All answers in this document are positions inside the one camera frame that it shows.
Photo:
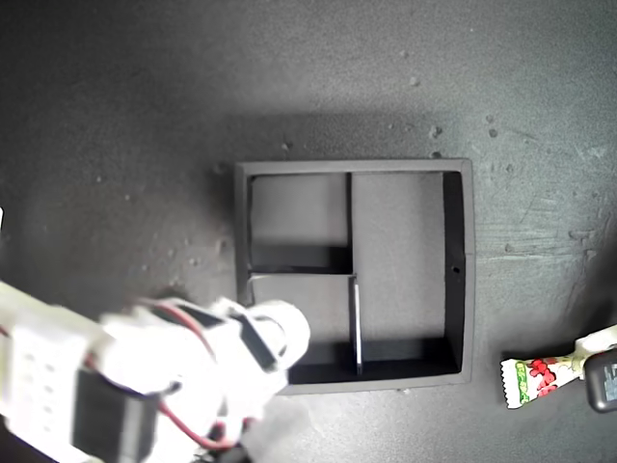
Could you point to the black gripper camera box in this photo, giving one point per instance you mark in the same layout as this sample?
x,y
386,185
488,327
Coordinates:
x,y
602,381

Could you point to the black tray with wells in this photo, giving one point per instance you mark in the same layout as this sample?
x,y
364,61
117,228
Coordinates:
x,y
400,241

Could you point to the green red printed snack bar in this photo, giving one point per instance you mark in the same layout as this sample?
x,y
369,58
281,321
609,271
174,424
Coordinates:
x,y
530,378

